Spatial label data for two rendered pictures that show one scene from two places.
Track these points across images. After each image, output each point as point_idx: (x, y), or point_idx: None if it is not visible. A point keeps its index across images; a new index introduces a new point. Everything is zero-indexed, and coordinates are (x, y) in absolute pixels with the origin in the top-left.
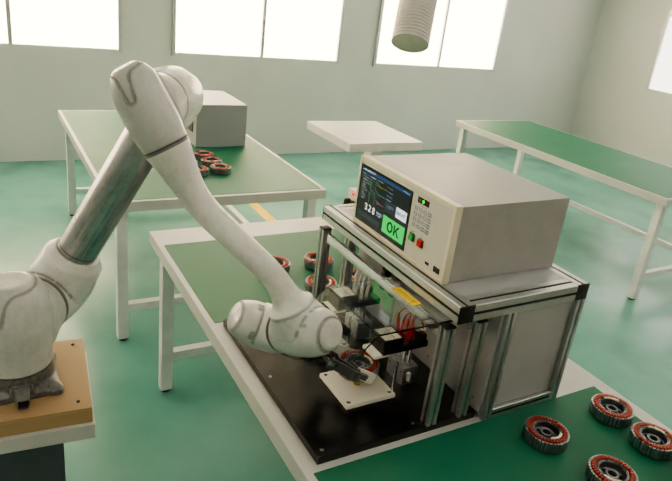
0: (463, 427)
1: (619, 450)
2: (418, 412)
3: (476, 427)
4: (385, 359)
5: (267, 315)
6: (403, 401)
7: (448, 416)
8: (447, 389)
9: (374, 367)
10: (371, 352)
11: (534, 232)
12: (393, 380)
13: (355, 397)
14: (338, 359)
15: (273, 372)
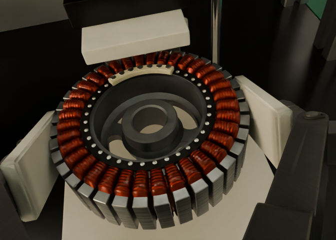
0: (315, 10)
1: None
2: (296, 57)
3: None
4: (66, 69)
5: None
6: (249, 75)
7: (306, 13)
8: None
9: (209, 67)
10: (153, 35)
11: None
12: (218, 55)
13: (247, 196)
14: (316, 223)
15: None
